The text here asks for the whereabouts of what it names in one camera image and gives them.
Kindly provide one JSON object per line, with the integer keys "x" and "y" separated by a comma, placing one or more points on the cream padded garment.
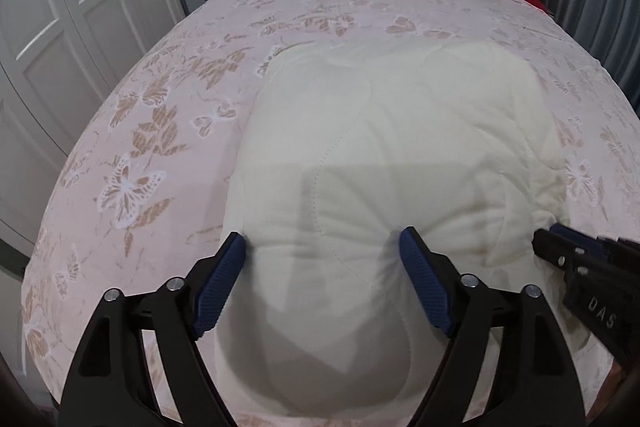
{"x": 400, "y": 132}

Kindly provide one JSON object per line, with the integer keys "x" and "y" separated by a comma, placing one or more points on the white wardrobe doors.
{"x": 70, "y": 7}

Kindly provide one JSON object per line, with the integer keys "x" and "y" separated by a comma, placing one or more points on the pink butterfly print bed cover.
{"x": 200, "y": 57}

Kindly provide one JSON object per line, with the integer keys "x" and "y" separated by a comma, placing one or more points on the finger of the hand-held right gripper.
{"x": 575, "y": 237}
{"x": 547, "y": 247}

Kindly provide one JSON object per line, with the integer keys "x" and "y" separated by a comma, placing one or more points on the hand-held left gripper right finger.
{"x": 425, "y": 287}

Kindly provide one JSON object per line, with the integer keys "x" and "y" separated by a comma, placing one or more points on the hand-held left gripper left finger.
{"x": 220, "y": 287}

